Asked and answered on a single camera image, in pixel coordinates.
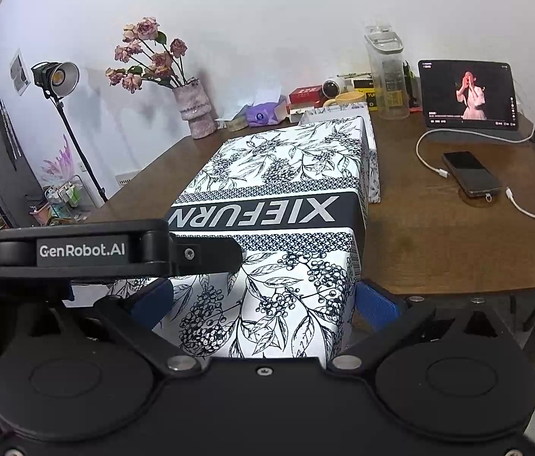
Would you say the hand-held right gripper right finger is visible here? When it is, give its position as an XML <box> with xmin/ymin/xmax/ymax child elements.
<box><xmin>327</xmin><ymin>279</ymin><xmax>508</xmax><ymax>375</ymax></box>

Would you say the yellow mug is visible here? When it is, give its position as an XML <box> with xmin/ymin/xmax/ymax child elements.
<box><xmin>323</xmin><ymin>92</ymin><xmax>368</xmax><ymax>110</ymax></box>

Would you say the dried pink rose bouquet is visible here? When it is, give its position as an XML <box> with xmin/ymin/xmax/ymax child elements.
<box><xmin>105</xmin><ymin>16</ymin><xmax>188</xmax><ymax>95</ymax></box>

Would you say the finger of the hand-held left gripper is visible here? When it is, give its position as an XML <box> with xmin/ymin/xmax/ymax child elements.
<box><xmin>170</xmin><ymin>235</ymin><xmax>244</xmax><ymax>277</ymax></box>

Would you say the grey tablet case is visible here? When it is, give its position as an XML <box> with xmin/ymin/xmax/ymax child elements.
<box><xmin>421</xmin><ymin>123</ymin><xmax>535</xmax><ymax>144</ymax></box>

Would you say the purple tissue pack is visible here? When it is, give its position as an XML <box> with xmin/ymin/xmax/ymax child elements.
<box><xmin>247</xmin><ymin>96</ymin><xmax>289</xmax><ymax>127</ymax></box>

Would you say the floral print box lid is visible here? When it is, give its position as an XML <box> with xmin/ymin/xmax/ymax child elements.
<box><xmin>106</xmin><ymin>115</ymin><xmax>376</xmax><ymax>371</ymax></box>

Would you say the red box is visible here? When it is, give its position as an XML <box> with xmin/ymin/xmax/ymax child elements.
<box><xmin>289</xmin><ymin>86</ymin><xmax>324</xmax><ymax>105</ymax></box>

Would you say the white paper sheet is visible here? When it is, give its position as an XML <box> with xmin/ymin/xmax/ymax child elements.
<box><xmin>241</xmin><ymin>84</ymin><xmax>283</xmax><ymax>108</ymax></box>

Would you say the small white box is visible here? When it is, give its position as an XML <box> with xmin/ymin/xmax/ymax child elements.
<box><xmin>286</xmin><ymin>102</ymin><xmax>325</xmax><ymax>122</ymax></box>

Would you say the floral print storage box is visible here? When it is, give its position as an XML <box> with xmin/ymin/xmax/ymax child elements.
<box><xmin>298</xmin><ymin>106</ymin><xmax>383</xmax><ymax>204</ymax></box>

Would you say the black tablet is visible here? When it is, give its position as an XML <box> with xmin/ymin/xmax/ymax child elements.
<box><xmin>418</xmin><ymin>59</ymin><xmax>519</xmax><ymax>130</ymax></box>

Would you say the cluttered storage cart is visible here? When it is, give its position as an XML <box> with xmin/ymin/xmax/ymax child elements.
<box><xmin>30</xmin><ymin>176</ymin><xmax>99</xmax><ymax>229</ymax></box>

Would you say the black lamp stand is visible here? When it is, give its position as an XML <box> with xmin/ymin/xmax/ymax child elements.
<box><xmin>56</xmin><ymin>97</ymin><xmax>109</xmax><ymax>203</ymax></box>

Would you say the dark grey cabinet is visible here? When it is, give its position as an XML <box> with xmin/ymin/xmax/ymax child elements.
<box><xmin>0</xmin><ymin>97</ymin><xmax>47</xmax><ymax>229</ymax></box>

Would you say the black yellow box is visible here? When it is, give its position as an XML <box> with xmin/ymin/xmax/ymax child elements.
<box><xmin>353</xmin><ymin>76</ymin><xmax>379</xmax><ymax>112</ymax></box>

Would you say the clear plastic jug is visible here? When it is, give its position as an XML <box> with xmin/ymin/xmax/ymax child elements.
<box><xmin>363</xmin><ymin>24</ymin><xmax>411</xmax><ymax>120</ymax></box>

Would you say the black smartphone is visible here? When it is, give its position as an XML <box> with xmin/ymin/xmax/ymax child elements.
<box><xmin>441</xmin><ymin>151</ymin><xmax>503</xmax><ymax>198</ymax></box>

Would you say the black studio lamp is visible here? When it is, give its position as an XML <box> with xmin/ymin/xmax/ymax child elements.
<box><xmin>31</xmin><ymin>61</ymin><xmax>80</xmax><ymax>100</ymax></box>

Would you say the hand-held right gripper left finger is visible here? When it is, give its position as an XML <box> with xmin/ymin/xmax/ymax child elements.
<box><xmin>30</xmin><ymin>279</ymin><xmax>202</xmax><ymax>375</ymax></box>

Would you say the pink feather decoration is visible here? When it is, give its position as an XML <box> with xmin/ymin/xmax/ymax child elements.
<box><xmin>41</xmin><ymin>134</ymin><xmax>76</xmax><ymax>184</ymax></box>

